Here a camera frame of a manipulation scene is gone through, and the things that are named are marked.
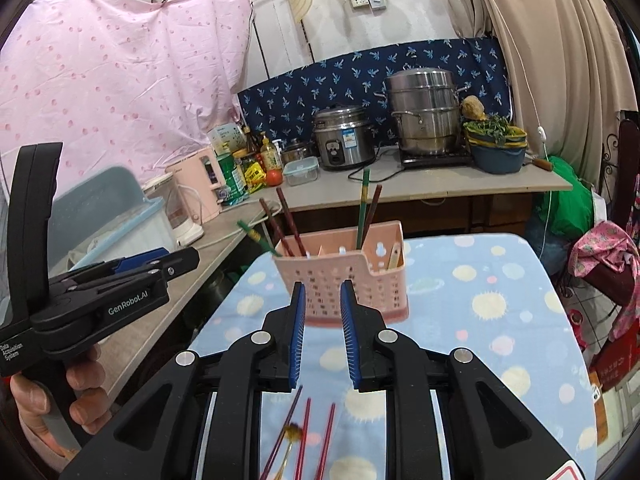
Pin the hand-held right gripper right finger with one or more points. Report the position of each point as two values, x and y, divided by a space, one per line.
348 335

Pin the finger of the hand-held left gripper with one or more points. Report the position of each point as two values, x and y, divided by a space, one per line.
182 260
142 256

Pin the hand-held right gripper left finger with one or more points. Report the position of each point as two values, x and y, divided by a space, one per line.
298 335

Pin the pink perforated utensil basket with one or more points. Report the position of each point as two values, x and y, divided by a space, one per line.
387 285

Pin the dark red chopstick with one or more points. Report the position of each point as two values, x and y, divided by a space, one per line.
289 220
272 225
295 402

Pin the green chopstick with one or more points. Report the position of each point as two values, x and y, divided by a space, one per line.
363 200
255 236

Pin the gold flower spoon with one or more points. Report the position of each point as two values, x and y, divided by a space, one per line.
294 432

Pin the dark brown chopstick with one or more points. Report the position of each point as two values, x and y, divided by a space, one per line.
374 210

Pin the person's left hand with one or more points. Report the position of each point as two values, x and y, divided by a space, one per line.
85 395

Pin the white electric kettle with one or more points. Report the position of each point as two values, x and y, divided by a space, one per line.
175 210

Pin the pink kitchen appliance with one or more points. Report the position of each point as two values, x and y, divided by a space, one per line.
195 185

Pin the green can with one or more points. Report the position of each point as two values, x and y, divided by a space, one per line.
232 180

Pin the yellow snack packet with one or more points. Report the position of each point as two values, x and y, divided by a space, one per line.
254 175

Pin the red tomato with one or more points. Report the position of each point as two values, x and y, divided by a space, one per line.
274 177

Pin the blue planet print tablecloth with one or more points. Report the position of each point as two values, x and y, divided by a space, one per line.
475 360

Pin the white green carton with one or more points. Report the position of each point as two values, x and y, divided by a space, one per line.
225 137

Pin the yellow tea bottle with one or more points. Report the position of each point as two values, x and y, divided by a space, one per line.
270 155

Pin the dark sauce bottle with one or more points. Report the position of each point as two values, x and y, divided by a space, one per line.
248 140

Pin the glass food container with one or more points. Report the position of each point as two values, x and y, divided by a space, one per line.
301 172

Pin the small steel pot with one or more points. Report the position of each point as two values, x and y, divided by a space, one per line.
297 151

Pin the wooden counter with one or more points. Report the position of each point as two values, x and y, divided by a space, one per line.
425 185

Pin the pink dotted cloth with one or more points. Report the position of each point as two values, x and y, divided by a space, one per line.
125 75

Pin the steel rice cooker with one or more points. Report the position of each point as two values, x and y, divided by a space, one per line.
345 140

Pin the black induction cooker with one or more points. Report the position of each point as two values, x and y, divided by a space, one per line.
450 160

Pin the blue basin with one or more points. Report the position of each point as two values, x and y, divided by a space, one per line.
495 157

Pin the steel steamer pot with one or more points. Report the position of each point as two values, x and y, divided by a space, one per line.
425 110

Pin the navy floral cloth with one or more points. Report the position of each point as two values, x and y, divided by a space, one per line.
350 75

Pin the green leafy vegetables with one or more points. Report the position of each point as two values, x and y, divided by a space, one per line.
492 127

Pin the green bag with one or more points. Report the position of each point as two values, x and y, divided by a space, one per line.
570 200

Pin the pink floral cloth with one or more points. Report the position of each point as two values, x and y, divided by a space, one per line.
605 255

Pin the red box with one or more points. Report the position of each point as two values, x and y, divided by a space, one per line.
617 360

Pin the dark wooden chair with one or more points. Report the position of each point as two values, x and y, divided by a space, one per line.
627 170

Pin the beige curtain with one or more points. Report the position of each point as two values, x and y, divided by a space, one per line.
550 50

